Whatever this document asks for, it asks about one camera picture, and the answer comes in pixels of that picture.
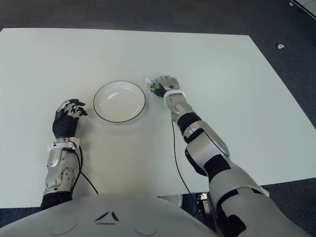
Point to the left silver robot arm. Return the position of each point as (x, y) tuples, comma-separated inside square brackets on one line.
[(60, 168)]

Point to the small white floor object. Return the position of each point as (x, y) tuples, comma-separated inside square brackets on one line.
[(280, 46)]

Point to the white plate with black rim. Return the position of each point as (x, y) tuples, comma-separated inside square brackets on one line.
[(119, 101)]

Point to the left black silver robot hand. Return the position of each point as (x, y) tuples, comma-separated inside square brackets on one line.
[(64, 126)]

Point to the white panel on floor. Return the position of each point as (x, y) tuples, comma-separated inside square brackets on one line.
[(307, 4)]

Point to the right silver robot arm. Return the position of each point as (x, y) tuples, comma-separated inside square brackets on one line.
[(212, 158)]

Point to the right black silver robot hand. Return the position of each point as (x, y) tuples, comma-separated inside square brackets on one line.
[(168, 85)]

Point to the grey robot torso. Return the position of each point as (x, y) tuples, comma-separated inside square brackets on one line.
[(111, 217)]

